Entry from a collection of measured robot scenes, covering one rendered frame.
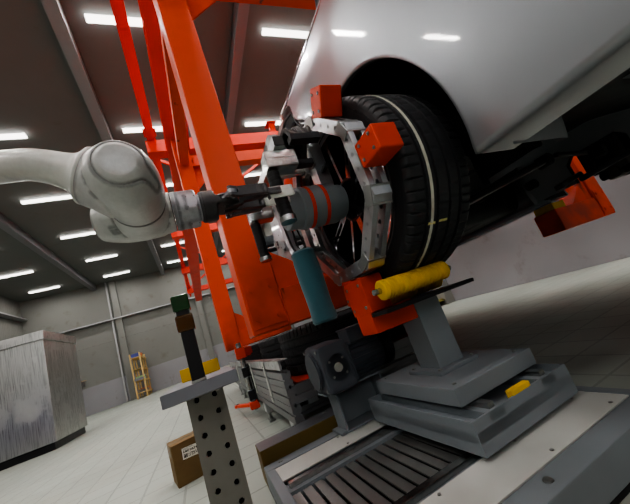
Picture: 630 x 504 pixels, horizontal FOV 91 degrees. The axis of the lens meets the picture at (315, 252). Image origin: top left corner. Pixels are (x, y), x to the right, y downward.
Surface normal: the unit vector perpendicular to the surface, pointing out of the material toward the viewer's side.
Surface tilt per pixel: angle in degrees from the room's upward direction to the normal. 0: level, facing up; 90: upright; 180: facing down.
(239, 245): 90
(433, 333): 90
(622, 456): 90
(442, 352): 90
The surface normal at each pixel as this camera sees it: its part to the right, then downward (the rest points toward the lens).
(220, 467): 0.31, -0.33
